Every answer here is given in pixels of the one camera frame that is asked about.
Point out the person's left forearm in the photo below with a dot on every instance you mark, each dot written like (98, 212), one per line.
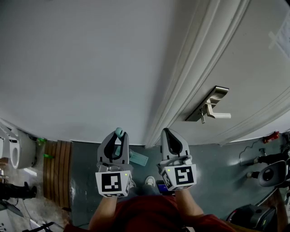
(104, 210)

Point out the wooden slatted board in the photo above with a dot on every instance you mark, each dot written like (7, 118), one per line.
(57, 174)

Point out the person's right forearm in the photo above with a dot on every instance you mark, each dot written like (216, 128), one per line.
(189, 206)

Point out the grey trousers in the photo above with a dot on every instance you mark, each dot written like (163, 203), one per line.
(142, 191)

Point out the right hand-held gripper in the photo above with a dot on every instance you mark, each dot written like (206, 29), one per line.
(182, 175)

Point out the teal mop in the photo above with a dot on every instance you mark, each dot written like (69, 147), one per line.
(140, 158)

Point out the person's right white shoe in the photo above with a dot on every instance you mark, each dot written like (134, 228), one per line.
(150, 181)

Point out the blue screen device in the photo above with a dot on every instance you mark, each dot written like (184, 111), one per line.
(163, 188)

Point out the white paper sign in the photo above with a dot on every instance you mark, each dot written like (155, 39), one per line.
(283, 38)

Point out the black chair seat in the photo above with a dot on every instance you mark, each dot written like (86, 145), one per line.
(272, 174)

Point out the white door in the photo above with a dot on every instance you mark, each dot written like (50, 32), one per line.
(249, 79)

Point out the red fire extinguisher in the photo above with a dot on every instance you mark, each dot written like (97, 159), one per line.
(271, 137)

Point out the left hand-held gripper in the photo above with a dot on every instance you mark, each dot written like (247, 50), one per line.
(112, 183)

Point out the person's left white shoe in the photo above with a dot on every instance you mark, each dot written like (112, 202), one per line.
(133, 184)

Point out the white cylindrical appliance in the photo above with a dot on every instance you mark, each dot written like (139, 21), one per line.
(25, 151)

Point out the green bottle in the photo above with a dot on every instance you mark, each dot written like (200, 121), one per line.
(41, 141)
(48, 156)

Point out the white door frame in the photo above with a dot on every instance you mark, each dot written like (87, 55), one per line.
(192, 68)

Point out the person's white shoe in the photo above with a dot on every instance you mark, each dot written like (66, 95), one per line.
(133, 184)
(150, 181)

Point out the red shirt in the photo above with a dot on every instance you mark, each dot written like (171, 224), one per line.
(147, 215)

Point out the black bag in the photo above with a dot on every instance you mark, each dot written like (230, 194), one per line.
(251, 218)

